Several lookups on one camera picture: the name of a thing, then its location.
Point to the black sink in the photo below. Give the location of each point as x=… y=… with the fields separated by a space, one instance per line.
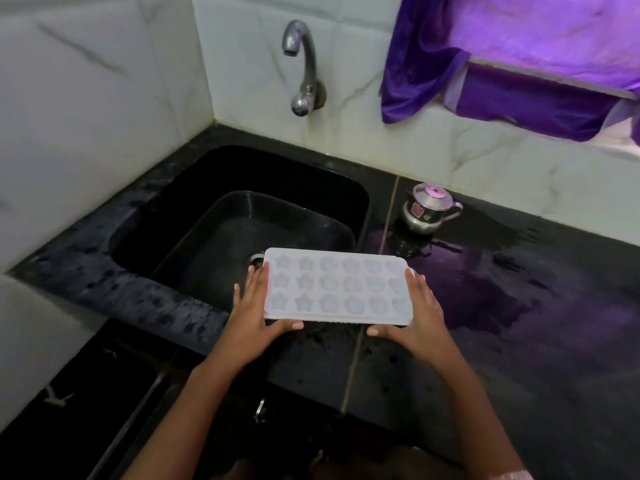
x=240 y=219

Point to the white ice tray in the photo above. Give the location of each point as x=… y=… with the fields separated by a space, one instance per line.
x=340 y=289

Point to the person's left hand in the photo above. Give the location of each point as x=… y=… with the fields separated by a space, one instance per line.
x=250 y=329

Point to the person's right hand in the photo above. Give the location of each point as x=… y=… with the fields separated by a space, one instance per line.
x=425 y=329

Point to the small steel pot with lid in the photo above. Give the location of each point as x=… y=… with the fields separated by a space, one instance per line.
x=430 y=209

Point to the purple curtain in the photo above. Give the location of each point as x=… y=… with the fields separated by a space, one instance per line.
x=525 y=44

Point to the chrome wall tap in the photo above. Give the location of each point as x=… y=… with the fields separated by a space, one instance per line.
x=305 y=59

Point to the person's left forearm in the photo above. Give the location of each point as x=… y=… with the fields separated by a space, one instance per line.
x=185 y=424

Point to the steel sink drain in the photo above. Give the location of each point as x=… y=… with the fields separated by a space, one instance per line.
x=256 y=259

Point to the pink floral sleeve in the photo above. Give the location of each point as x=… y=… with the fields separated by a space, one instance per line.
x=517 y=474

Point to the person's right forearm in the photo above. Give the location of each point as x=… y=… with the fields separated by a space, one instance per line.
x=480 y=419

